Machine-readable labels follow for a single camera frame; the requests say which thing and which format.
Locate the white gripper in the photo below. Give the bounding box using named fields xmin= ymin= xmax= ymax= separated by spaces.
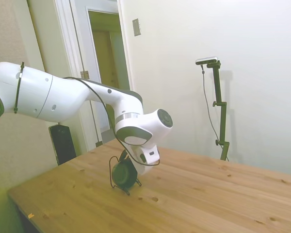
xmin=118 ymin=145 xmax=153 ymax=177

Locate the black upright box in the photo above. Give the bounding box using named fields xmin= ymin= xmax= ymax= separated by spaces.
xmin=48 ymin=124 xmax=77 ymax=166

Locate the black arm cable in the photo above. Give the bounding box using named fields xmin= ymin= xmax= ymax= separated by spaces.
xmin=63 ymin=76 xmax=161 ymax=167

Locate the white door frame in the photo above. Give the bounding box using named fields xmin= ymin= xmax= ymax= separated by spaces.
xmin=52 ymin=0 xmax=137 ymax=156

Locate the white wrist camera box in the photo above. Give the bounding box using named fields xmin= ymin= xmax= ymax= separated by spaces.
xmin=138 ymin=146 xmax=161 ymax=166

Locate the black camera stand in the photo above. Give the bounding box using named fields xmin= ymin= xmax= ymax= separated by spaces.
xmin=206 ymin=61 xmax=231 ymax=162

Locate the grey exterior camera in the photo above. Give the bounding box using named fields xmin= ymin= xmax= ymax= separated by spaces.
xmin=195 ymin=56 xmax=220 ymax=66

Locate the grey wall switch plate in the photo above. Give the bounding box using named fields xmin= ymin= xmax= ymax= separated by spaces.
xmin=132 ymin=18 xmax=143 ymax=37

